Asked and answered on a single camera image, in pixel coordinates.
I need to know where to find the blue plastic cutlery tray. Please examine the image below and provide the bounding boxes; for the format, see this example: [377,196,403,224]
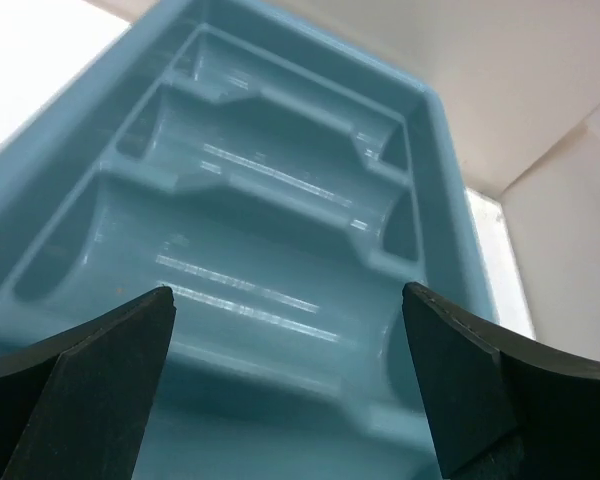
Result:
[0,1,492,479]

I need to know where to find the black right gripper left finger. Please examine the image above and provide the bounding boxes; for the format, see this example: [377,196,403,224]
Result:
[0,287,175,479]

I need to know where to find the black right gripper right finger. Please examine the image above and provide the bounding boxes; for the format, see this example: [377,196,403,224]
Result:
[402,282,600,479]

